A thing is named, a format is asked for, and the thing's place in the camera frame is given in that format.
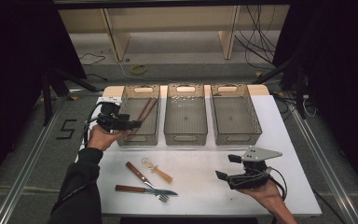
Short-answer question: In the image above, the bundle of black cables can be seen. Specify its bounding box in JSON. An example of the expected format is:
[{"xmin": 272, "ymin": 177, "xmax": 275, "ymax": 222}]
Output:
[{"xmin": 234, "ymin": 4, "xmax": 278, "ymax": 71}]

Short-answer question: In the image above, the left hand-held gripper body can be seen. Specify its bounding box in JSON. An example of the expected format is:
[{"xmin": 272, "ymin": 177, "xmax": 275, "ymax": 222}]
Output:
[{"xmin": 96, "ymin": 96, "xmax": 131, "ymax": 133}]

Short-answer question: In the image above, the black curtain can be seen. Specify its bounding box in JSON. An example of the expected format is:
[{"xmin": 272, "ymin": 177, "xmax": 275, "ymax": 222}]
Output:
[
  {"xmin": 273, "ymin": 0, "xmax": 358, "ymax": 200},
  {"xmin": 0, "ymin": 0, "xmax": 88, "ymax": 194}
]

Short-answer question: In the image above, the thin black floor cable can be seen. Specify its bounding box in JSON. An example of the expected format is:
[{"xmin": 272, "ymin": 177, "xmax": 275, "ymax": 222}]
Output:
[{"xmin": 78, "ymin": 52, "xmax": 106, "ymax": 67}]

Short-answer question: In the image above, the beige wooden desk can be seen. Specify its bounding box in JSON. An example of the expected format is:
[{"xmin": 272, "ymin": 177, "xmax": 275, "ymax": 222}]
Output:
[{"xmin": 53, "ymin": 0, "xmax": 293, "ymax": 63}]

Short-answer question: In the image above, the white table cover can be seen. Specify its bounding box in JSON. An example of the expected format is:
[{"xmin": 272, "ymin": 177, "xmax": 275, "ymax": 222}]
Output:
[{"xmin": 74, "ymin": 94, "xmax": 323, "ymax": 217}]

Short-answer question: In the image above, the person's right hand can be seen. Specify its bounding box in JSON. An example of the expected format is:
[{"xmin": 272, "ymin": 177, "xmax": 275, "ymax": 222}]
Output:
[{"xmin": 237, "ymin": 181, "xmax": 290, "ymax": 217}]

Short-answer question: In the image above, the yellow tape roll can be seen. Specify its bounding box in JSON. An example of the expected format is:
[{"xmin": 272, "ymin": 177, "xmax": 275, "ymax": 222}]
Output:
[{"xmin": 131, "ymin": 63, "xmax": 147, "ymax": 76}]

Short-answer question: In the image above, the clear spoon with orange handle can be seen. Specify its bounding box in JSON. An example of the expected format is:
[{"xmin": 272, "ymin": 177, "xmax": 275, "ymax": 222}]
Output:
[{"xmin": 141, "ymin": 157, "xmax": 174, "ymax": 185}]

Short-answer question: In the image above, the black tripod stand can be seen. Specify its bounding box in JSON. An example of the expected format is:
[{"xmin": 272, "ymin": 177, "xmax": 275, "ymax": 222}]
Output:
[
  {"xmin": 41, "ymin": 66, "xmax": 103, "ymax": 127},
  {"xmin": 251, "ymin": 52, "xmax": 309, "ymax": 120}
]

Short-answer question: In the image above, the right hand-held gripper cable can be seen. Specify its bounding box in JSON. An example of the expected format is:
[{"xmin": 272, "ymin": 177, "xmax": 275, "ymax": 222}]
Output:
[{"xmin": 268, "ymin": 167, "xmax": 289, "ymax": 202}]

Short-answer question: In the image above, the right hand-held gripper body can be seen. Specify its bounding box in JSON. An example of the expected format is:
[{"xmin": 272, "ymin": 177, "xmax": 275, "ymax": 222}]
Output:
[{"xmin": 227, "ymin": 147, "xmax": 283, "ymax": 190}]

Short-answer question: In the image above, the fork with wooden handle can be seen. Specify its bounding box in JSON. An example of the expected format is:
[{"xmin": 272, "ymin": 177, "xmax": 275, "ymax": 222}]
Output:
[{"xmin": 125, "ymin": 161, "xmax": 171, "ymax": 203}]

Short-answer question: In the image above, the brown wooden chopstick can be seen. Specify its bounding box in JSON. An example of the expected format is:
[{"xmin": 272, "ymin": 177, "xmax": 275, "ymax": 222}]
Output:
[
  {"xmin": 130, "ymin": 98, "xmax": 158, "ymax": 136},
  {"xmin": 136, "ymin": 97, "xmax": 153, "ymax": 123}
]

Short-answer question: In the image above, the white floor cable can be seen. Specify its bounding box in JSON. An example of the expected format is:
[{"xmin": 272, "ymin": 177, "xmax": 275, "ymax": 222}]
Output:
[{"xmin": 115, "ymin": 59, "xmax": 169, "ymax": 83}]

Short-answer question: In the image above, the translucent grey plastic bin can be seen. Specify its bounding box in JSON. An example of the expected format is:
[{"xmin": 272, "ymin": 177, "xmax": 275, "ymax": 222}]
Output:
[
  {"xmin": 210, "ymin": 83, "xmax": 263, "ymax": 147},
  {"xmin": 112, "ymin": 84, "xmax": 161, "ymax": 147},
  {"xmin": 163, "ymin": 83, "xmax": 209, "ymax": 147}
]

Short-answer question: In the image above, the aluminium floor rail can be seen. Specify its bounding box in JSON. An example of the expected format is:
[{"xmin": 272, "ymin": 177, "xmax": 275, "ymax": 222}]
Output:
[
  {"xmin": 0, "ymin": 94, "xmax": 68, "ymax": 224},
  {"xmin": 287, "ymin": 92, "xmax": 358, "ymax": 224}
]

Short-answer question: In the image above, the knife with wooden handle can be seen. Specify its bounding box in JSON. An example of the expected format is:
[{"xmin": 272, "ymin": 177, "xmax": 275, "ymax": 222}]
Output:
[{"xmin": 115, "ymin": 184, "xmax": 179, "ymax": 197}]

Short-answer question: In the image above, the person's left hand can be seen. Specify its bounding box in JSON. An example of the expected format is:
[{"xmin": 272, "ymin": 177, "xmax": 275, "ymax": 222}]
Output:
[{"xmin": 87, "ymin": 124, "xmax": 131, "ymax": 152}]

